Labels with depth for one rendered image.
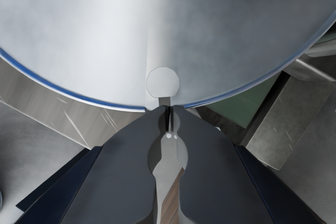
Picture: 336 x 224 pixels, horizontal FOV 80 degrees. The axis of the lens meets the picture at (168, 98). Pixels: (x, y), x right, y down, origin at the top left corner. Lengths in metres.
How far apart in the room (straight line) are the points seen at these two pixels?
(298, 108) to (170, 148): 0.73
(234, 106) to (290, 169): 0.89
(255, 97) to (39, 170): 1.09
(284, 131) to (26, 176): 1.16
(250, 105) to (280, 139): 0.07
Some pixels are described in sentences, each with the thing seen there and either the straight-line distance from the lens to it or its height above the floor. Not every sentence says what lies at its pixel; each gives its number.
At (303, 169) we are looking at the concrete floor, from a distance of 1.19.
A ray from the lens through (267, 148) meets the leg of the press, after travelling 0.32.
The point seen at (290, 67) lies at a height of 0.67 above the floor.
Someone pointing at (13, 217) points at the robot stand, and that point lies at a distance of 0.72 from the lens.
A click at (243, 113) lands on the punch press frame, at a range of 0.29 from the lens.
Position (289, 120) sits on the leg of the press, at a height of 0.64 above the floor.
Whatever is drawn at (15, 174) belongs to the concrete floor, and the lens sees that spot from 1.29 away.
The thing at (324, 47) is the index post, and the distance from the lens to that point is 0.22.
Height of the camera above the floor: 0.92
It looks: 83 degrees down
